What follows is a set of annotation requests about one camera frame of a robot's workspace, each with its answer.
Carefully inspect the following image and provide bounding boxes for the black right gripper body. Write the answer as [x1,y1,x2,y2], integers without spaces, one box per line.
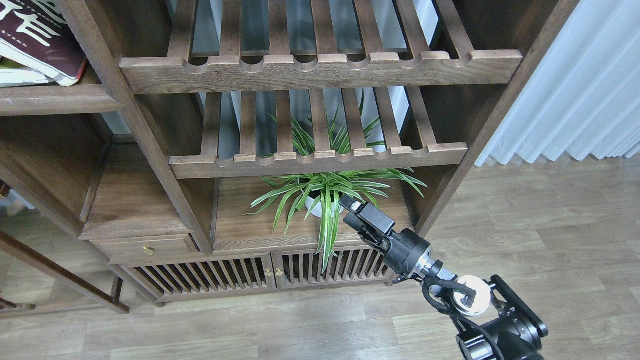
[357,202,431,278]

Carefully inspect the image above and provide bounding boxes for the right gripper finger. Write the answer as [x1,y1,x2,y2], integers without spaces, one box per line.
[339,194,364,216]
[343,214,373,240]

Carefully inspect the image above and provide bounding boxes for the dark red book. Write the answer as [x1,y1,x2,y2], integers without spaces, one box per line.
[0,0,88,87]

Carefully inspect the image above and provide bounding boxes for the yellow-green cover book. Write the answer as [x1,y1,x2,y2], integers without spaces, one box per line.
[0,57,54,88]

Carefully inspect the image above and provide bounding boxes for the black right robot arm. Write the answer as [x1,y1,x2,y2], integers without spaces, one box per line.
[339,194,549,360]

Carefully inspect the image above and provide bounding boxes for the white plant pot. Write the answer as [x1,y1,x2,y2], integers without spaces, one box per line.
[305,191,345,218]

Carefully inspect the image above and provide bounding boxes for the green spider plant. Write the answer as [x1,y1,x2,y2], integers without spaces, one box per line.
[244,105,428,273]

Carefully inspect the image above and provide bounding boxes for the dark wooden bookshelf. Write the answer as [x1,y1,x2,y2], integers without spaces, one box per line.
[1,0,578,305]

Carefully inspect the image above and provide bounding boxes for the brass drawer knob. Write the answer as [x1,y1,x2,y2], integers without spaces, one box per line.
[142,244,154,256]

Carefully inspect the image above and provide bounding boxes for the white curtain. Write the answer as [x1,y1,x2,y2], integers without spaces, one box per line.
[475,0,640,167]

